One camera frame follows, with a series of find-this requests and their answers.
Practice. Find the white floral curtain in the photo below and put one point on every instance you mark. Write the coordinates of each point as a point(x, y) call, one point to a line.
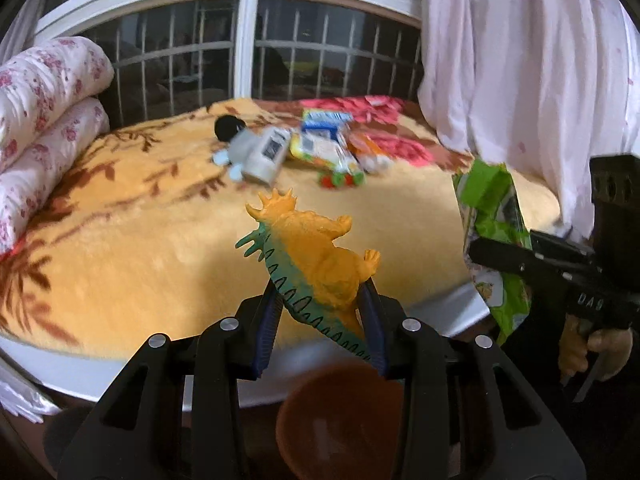
point(500, 60)

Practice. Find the person's right hand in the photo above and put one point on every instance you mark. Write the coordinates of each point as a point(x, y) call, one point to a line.
point(607, 355)

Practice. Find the yellow floral blanket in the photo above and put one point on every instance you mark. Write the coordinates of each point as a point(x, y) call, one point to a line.
point(150, 240)

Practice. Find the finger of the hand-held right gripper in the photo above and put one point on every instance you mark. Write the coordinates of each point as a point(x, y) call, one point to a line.
point(525, 255)

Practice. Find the orange green dinosaur toy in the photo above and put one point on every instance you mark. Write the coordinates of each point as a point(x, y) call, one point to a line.
point(320, 255)

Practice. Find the white plastic bag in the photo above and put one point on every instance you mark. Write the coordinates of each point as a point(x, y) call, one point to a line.
point(20, 390)

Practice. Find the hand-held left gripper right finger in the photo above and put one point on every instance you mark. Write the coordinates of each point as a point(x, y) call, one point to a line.
point(374, 332)

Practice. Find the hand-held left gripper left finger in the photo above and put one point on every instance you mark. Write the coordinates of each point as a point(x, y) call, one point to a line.
point(265, 332)

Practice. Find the folded pink floral quilt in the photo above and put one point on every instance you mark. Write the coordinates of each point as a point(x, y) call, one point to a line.
point(45, 110)

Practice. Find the white mattress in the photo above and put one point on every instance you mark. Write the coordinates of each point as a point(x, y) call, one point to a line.
point(75, 367)

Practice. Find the green orange toy car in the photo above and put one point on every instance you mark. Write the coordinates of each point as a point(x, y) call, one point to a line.
point(340, 179)

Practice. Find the black round object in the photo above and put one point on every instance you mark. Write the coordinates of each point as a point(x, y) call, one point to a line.
point(227, 127)

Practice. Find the white window grille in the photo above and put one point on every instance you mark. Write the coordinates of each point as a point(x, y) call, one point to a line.
point(144, 75)

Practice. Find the green snack packet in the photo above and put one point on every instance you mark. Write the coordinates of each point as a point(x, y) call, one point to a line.
point(492, 195)

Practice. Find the yellow snack packet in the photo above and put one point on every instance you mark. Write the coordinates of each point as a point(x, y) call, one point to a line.
point(320, 151)

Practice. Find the white window frame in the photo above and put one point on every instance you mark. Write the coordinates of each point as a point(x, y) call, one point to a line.
point(245, 35)

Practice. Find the orange plastic basin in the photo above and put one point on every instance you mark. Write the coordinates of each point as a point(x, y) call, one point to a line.
point(340, 420)

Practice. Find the orange white packet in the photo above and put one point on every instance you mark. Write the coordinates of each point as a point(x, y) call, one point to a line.
point(367, 152)

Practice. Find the blue white packet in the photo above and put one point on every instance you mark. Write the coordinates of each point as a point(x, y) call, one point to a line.
point(325, 122)

